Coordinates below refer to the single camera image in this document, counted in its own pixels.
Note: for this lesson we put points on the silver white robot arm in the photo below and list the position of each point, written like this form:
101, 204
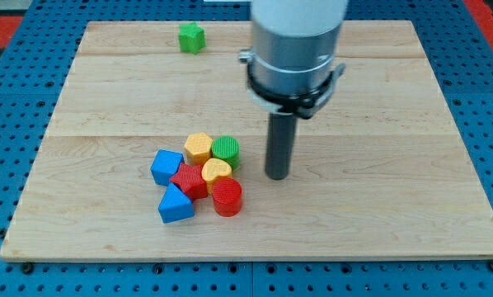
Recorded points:
289, 65

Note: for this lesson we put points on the red star block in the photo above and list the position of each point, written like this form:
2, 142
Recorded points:
189, 180

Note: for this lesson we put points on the green star block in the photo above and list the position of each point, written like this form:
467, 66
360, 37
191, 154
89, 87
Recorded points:
191, 38

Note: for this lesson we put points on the green cylinder block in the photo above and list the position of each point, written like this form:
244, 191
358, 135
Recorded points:
227, 149

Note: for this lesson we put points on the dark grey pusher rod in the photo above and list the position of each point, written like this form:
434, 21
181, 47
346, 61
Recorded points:
279, 145

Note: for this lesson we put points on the yellow heart block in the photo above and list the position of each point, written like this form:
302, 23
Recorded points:
214, 170

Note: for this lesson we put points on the red cylinder block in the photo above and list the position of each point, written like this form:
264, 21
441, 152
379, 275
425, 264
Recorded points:
227, 197

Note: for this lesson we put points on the yellow hexagon block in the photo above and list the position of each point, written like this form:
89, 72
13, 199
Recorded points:
198, 148

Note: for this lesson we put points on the blue cube block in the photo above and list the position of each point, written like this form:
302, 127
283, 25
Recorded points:
165, 164

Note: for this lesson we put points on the blue triangle block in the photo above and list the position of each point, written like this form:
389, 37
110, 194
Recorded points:
175, 205

